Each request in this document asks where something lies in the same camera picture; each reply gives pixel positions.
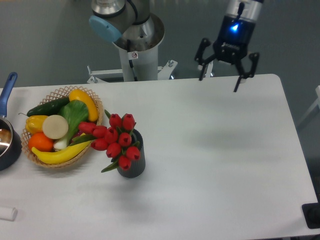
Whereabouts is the green cucumber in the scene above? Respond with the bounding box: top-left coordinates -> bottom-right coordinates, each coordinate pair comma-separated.
19,97 -> 70,117

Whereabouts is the white frame at right edge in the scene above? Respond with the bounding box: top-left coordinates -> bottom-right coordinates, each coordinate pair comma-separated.
296,85 -> 320,131

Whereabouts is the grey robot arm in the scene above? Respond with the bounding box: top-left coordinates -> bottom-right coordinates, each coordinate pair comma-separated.
89,0 -> 263,91

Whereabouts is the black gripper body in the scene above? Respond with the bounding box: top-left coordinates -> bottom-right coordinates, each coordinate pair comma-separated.
212,15 -> 256,69

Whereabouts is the dark grey ribbed vase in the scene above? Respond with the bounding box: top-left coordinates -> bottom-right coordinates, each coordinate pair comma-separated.
117,129 -> 146,178

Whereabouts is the black device at table edge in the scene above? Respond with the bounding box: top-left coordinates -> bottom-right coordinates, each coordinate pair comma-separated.
301,202 -> 320,229

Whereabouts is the green bok choy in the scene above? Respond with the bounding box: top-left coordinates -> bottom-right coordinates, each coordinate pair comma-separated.
53,100 -> 89,151

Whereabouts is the yellow squash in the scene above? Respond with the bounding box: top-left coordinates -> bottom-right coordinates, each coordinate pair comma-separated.
69,89 -> 99,122

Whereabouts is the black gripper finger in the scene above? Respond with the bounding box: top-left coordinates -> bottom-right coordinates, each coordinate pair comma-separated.
194,37 -> 216,81
233,51 -> 260,93

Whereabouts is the white cylinder object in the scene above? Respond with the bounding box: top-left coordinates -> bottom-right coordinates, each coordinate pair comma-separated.
0,206 -> 18,222

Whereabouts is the yellow banana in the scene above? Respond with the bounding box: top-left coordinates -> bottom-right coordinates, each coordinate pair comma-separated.
31,141 -> 90,165

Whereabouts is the red tulip bouquet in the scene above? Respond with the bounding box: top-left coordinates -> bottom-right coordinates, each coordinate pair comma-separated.
70,110 -> 140,173

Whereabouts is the woven wicker basket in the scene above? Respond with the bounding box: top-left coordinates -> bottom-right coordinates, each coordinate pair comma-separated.
21,85 -> 104,168

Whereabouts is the orange fruit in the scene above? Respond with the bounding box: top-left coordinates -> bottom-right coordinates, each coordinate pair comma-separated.
28,132 -> 54,152

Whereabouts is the beige round disc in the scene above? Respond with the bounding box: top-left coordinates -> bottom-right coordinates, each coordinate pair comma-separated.
42,115 -> 69,140

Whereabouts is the dark pot with blue handle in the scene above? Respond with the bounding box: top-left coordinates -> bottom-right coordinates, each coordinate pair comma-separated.
0,72 -> 22,171

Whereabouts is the yellow bell pepper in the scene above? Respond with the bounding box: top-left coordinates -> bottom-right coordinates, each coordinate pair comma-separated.
25,115 -> 48,135

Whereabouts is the white metal robot stand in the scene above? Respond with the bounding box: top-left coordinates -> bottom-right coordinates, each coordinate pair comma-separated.
87,47 -> 178,84

